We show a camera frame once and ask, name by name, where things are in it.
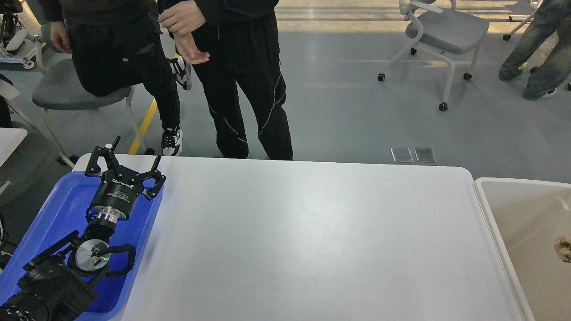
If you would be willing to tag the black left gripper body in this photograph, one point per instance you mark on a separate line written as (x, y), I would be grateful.
(117, 194)

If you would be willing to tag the brown paper ball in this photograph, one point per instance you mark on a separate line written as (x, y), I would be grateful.
(562, 248)

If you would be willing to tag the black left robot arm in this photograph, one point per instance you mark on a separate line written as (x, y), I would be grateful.
(80, 257)

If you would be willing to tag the blue plastic tray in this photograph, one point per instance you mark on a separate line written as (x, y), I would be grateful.
(63, 212)

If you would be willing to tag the grey chair left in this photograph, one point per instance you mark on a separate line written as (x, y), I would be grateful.
(60, 89)

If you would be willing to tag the white side table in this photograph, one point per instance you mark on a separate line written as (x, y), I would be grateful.
(10, 139)

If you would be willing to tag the person kneeling on chair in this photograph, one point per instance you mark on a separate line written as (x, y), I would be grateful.
(116, 44)

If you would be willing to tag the white equipment base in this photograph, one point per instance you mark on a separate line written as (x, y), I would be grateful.
(20, 33)

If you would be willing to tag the person in black jacket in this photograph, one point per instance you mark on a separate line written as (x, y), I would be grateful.
(234, 45)

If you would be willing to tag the left metal floor plate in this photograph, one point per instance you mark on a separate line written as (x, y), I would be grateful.
(401, 155)

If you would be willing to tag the metal floor plate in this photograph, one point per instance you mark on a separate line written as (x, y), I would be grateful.
(425, 155)
(401, 155)

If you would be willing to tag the right metal floor plate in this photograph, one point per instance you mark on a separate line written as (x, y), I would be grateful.
(425, 155)

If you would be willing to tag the grey white rolling chair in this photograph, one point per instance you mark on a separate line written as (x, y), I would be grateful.
(436, 31)

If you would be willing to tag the white plastic bin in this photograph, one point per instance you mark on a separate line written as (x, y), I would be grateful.
(525, 218)

